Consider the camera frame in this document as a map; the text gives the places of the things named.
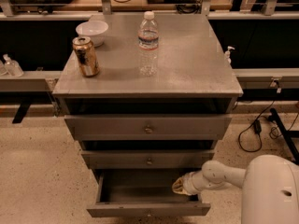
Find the clear plastic water bottle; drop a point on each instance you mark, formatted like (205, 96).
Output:
(148, 42)

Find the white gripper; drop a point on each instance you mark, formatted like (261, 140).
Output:
(188, 183)

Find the grey bottom drawer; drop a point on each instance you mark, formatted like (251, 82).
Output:
(143, 193)

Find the white pump dispenser bottle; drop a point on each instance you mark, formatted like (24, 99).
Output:
(227, 53)

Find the white bowl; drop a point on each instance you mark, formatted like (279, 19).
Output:
(95, 30)

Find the grey top drawer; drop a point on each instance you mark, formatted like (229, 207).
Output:
(147, 127)

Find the black stand leg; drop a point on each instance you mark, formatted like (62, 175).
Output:
(287, 135)

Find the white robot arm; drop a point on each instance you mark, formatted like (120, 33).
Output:
(270, 188)

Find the grey middle drawer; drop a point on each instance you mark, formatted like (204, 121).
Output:
(146, 159)

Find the grey drawer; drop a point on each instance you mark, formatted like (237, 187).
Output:
(143, 193)
(147, 127)
(146, 159)

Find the grey drawer cabinet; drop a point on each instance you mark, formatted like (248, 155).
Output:
(192, 78)

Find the gold soda can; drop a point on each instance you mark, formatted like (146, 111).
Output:
(85, 52)

